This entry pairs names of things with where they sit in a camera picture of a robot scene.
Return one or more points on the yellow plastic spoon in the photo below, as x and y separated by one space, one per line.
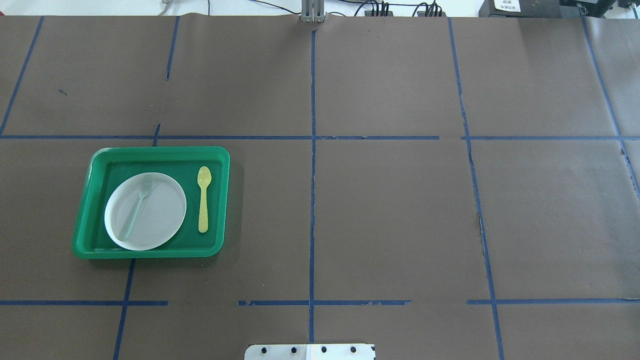
204 179

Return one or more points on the black power strip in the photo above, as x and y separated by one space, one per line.
378 10

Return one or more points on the white round plate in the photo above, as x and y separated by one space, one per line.
160 217

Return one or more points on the green plastic tray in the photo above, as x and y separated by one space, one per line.
109 167

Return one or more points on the black device box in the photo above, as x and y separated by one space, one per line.
547 9

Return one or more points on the aluminium frame post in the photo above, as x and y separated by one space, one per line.
313 11

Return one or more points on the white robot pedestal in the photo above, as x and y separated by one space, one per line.
311 351

